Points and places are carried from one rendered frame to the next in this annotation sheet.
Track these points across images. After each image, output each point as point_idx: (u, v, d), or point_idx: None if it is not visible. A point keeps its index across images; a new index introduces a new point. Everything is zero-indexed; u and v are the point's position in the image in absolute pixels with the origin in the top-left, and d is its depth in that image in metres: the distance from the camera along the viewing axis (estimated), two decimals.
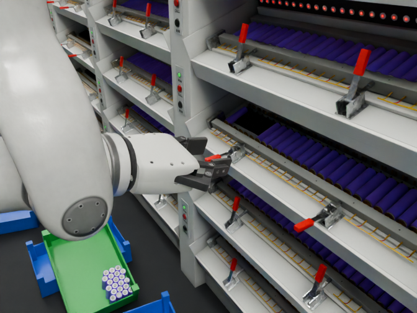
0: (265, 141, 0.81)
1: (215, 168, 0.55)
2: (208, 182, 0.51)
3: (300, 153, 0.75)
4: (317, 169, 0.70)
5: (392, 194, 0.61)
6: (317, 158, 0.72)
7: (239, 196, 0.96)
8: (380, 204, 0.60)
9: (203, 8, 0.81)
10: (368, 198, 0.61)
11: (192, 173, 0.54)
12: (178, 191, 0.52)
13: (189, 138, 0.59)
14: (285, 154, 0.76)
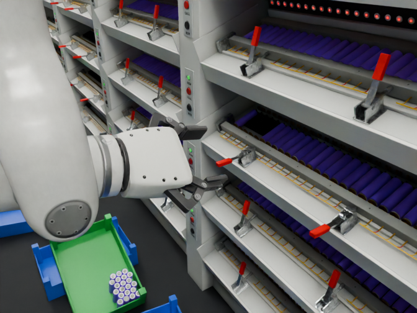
0: (276, 145, 0.80)
1: (207, 187, 0.55)
2: (190, 207, 0.52)
3: (312, 157, 0.74)
4: (331, 173, 0.70)
5: (409, 200, 0.60)
6: (330, 162, 0.72)
7: (249, 200, 0.95)
8: (397, 209, 0.59)
9: (213, 10, 0.81)
10: (384, 204, 0.61)
11: None
12: (166, 197, 0.54)
13: (188, 128, 0.58)
14: (298, 158, 0.75)
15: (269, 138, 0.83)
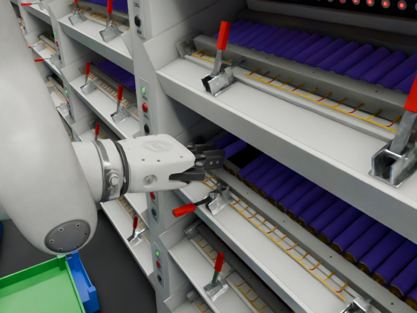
0: (257, 184, 0.58)
1: None
2: None
3: (305, 206, 0.53)
4: (331, 235, 0.48)
5: None
6: (331, 216, 0.50)
7: (225, 248, 0.74)
8: None
9: (171, 0, 0.59)
10: (415, 296, 0.39)
11: None
12: (148, 137, 0.58)
13: None
14: (285, 206, 0.54)
15: (247, 173, 0.62)
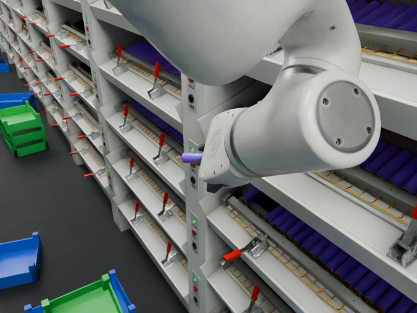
0: (290, 233, 0.73)
1: None
2: (214, 190, 0.54)
3: (331, 255, 0.67)
4: (353, 281, 0.62)
5: None
6: (352, 265, 0.64)
7: (257, 279, 0.88)
8: None
9: (220, 85, 0.73)
10: None
11: None
12: (208, 181, 0.50)
13: None
14: (314, 254, 0.68)
15: (281, 223, 0.76)
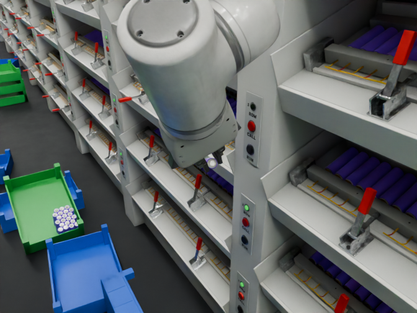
0: None
1: (197, 163, 0.57)
2: (175, 167, 0.55)
3: None
4: None
5: None
6: None
7: (159, 139, 1.17)
8: None
9: None
10: None
11: None
12: None
13: (218, 156, 0.57)
14: None
15: None
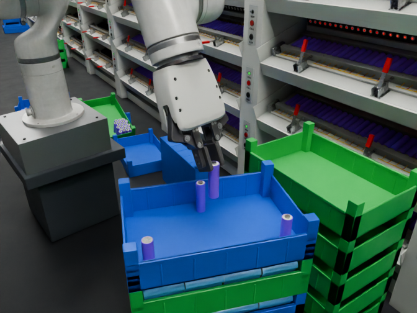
0: (198, 24, 1.60)
1: (197, 149, 0.57)
2: (175, 140, 0.55)
3: (213, 25, 1.54)
4: (218, 29, 1.49)
5: None
6: (219, 25, 1.51)
7: None
8: (238, 33, 1.39)
9: None
10: (234, 33, 1.40)
11: (185, 130, 0.57)
12: (160, 116, 0.57)
13: (216, 142, 0.59)
14: (206, 27, 1.55)
15: None
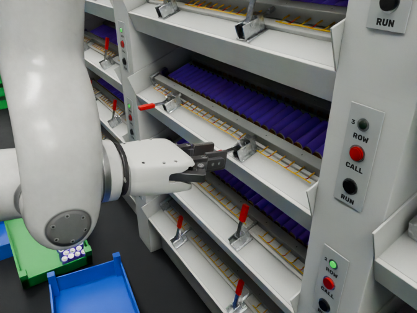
0: (199, 90, 0.82)
1: (208, 161, 0.56)
2: (204, 173, 0.52)
3: (229, 99, 0.76)
4: (241, 110, 0.71)
5: (303, 126, 0.61)
6: (243, 101, 0.73)
7: None
8: (291, 135, 0.61)
9: None
10: (281, 131, 0.62)
11: (189, 169, 0.55)
12: (175, 190, 0.52)
13: (194, 144, 0.59)
14: (216, 100, 0.77)
15: (195, 86, 0.85)
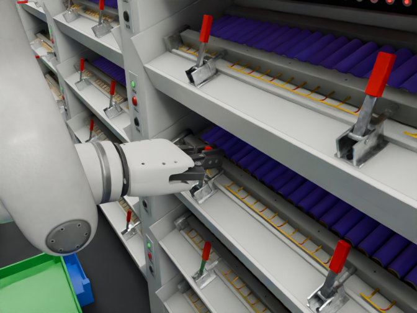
0: (248, 168, 0.61)
1: (206, 159, 0.57)
2: (203, 171, 0.53)
3: (294, 187, 0.55)
4: (318, 213, 0.50)
5: None
6: (318, 196, 0.52)
7: (213, 238, 0.75)
8: (414, 277, 0.40)
9: None
10: (394, 267, 0.41)
11: (188, 169, 0.55)
12: (175, 191, 0.52)
13: (197, 146, 0.58)
14: (275, 188, 0.56)
15: (240, 158, 0.64)
